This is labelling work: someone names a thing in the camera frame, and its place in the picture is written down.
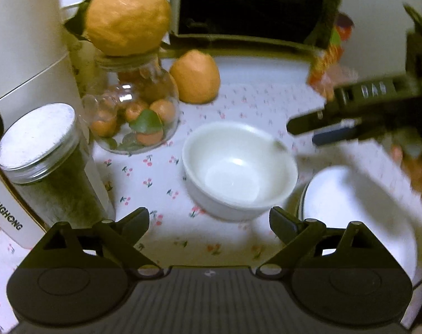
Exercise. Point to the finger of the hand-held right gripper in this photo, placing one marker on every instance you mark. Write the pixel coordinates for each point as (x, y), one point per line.
(308, 123)
(336, 136)

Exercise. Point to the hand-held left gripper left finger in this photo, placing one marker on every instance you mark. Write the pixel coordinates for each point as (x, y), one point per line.
(137, 222)

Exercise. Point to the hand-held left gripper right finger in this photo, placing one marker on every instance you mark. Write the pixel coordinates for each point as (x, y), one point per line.
(282, 222)

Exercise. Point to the cream bowl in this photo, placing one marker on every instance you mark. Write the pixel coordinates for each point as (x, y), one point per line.
(371, 167)

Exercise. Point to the white bowl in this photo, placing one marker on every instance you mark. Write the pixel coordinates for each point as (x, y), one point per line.
(231, 167)

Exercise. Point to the white plate with grey print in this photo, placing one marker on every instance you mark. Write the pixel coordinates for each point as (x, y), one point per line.
(364, 222)

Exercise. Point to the cherry print tablecloth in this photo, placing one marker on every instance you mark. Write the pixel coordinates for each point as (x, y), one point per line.
(155, 181)

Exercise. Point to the red juice carton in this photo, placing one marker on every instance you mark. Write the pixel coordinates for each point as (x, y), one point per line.
(329, 62)

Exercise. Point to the cream microwave stand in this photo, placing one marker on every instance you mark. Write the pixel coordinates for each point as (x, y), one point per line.
(259, 69)

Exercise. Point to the plastic bag of oranges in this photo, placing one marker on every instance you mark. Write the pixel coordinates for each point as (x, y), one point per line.
(419, 177)

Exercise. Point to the dark jar with metal lid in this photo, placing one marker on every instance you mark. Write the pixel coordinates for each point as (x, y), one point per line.
(50, 181)

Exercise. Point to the glass jar of small oranges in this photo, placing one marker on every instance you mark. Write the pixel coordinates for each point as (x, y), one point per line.
(134, 118)

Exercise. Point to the orange citrus fruit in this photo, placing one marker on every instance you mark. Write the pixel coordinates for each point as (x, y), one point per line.
(197, 76)

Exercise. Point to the black microwave oven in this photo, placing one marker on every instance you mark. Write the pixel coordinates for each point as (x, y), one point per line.
(249, 7)

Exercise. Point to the white kitchen appliance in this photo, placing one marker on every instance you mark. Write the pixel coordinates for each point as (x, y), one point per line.
(23, 59)

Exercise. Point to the large orange citrus with leaves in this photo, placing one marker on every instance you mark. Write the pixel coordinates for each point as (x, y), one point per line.
(127, 14)

